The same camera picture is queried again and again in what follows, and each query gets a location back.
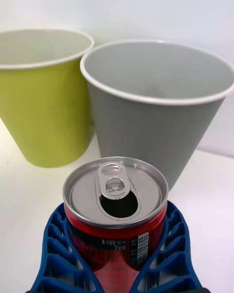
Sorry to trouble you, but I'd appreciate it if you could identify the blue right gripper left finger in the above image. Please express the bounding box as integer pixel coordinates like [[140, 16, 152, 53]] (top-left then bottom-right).
[[29, 202, 105, 293]]

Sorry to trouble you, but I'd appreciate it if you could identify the red drink can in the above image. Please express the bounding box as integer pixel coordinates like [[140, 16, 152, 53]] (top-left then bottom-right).
[[62, 156, 169, 293]]

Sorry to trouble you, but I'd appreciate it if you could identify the yellow-green plastic waste bin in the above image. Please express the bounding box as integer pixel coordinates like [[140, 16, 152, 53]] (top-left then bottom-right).
[[0, 28, 95, 168]]

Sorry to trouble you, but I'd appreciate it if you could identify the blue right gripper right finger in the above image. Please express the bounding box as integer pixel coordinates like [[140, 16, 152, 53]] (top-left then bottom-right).
[[130, 200, 204, 293]]

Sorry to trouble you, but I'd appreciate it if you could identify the grey plastic waste bin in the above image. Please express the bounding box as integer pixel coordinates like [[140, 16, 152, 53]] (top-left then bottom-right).
[[79, 40, 234, 191]]

